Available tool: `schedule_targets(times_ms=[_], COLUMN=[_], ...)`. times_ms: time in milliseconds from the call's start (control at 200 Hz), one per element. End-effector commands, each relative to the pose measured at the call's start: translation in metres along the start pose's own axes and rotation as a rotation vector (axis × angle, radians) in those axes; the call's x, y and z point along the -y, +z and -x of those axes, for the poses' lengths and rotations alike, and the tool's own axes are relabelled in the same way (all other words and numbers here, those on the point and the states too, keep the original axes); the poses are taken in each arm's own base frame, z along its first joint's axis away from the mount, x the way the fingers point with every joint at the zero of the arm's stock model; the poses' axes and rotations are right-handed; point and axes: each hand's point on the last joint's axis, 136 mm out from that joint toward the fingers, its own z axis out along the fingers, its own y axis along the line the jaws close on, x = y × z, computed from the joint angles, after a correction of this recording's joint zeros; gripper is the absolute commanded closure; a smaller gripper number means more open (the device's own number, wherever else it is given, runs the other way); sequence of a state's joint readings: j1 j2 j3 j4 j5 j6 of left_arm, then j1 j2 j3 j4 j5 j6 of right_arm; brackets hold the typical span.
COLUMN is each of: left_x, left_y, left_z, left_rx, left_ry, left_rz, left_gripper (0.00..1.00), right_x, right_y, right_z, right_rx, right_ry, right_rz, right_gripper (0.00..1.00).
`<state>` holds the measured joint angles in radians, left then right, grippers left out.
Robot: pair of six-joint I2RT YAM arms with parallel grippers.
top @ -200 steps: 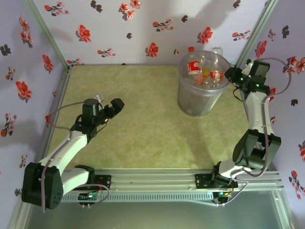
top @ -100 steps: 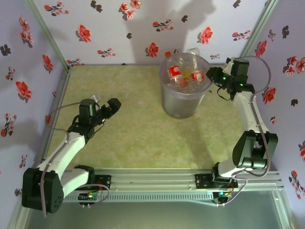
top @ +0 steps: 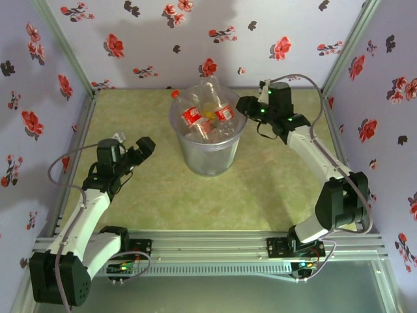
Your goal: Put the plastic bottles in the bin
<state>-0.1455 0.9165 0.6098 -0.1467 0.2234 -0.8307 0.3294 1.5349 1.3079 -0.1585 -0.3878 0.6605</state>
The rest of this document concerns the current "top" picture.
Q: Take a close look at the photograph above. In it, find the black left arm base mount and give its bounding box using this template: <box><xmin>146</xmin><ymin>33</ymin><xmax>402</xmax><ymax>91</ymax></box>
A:
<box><xmin>93</xmin><ymin>239</ymin><xmax>153</xmax><ymax>261</ymax></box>

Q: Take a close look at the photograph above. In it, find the aluminium side rail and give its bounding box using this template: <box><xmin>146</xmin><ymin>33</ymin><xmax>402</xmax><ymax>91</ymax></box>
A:
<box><xmin>321</xmin><ymin>91</ymin><xmax>381</xmax><ymax>235</ymax></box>
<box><xmin>51</xmin><ymin>89</ymin><xmax>100</xmax><ymax>235</ymax></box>

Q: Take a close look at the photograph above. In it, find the aluminium mounting rail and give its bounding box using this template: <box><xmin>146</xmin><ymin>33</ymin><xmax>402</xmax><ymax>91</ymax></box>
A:
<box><xmin>31</xmin><ymin>229</ymin><xmax>389</xmax><ymax>267</ymax></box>

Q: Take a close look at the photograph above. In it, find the grey left arm cable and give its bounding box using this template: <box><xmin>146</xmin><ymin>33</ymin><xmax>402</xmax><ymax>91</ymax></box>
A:
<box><xmin>48</xmin><ymin>143</ymin><xmax>152</xmax><ymax>313</ymax></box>

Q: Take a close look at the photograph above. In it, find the grey metal panel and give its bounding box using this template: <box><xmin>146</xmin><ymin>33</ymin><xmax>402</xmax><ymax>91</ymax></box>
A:
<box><xmin>9</xmin><ymin>275</ymin><xmax>403</xmax><ymax>313</ymax></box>

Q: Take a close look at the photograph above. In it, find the grey slotted cable duct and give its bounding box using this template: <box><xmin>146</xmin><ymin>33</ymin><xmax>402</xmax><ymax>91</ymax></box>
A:
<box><xmin>42</xmin><ymin>264</ymin><xmax>294</xmax><ymax>277</ymax></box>

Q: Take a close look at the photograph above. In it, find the aluminium corner post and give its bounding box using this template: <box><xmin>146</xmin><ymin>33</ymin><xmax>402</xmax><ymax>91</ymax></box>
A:
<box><xmin>321</xmin><ymin>0</ymin><xmax>382</xmax><ymax>95</ymax></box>
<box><xmin>31</xmin><ymin>0</ymin><xmax>100</xmax><ymax>97</ymax></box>

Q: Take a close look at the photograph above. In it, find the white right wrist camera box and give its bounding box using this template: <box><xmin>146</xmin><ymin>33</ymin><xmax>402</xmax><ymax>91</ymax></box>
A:
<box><xmin>259</xmin><ymin>79</ymin><xmax>272</xmax><ymax>102</ymax></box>

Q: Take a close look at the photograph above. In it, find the grey right arm cable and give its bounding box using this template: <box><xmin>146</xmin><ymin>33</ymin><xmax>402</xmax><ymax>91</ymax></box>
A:
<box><xmin>269</xmin><ymin>74</ymin><xmax>373</xmax><ymax>283</ymax></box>

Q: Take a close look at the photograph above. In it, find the small green circuit board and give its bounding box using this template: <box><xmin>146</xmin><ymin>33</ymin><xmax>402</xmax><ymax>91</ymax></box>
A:
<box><xmin>107</xmin><ymin>263</ymin><xmax>137</xmax><ymax>274</ymax></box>
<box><xmin>291</xmin><ymin>260</ymin><xmax>319</xmax><ymax>272</ymax></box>

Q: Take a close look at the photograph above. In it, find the Coca-Cola bottle red label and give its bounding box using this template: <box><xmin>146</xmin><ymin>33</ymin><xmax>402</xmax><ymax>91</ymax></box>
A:
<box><xmin>199</xmin><ymin>75</ymin><xmax>236</xmax><ymax>128</ymax></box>
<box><xmin>171</xmin><ymin>90</ymin><xmax>212</xmax><ymax>142</ymax></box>

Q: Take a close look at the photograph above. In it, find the translucent grey plastic bin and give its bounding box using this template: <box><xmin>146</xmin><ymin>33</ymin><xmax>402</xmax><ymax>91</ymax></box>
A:
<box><xmin>168</xmin><ymin>83</ymin><xmax>248</xmax><ymax>177</ymax></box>

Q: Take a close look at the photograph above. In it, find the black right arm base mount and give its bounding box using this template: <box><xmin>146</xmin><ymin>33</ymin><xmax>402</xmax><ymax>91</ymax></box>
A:
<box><xmin>266</xmin><ymin>237</ymin><xmax>326</xmax><ymax>259</ymax></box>

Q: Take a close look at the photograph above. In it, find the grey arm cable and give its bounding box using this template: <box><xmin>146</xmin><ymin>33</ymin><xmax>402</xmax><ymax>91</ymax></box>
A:
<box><xmin>269</xmin><ymin>74</ymin><xmax>373</xmax><ymax>283</ymax></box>
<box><xmin>48</xmin><ymin>143</ymin><xmax>152</xmax><ymax>313</ymax></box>

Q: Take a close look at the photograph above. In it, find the yellow plastic bottle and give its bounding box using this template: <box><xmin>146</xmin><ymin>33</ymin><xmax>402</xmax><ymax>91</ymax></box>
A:
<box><xmin>201</xmin><ymin>110</ymin><xmax>218</xmax><ymax>127</ymax></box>

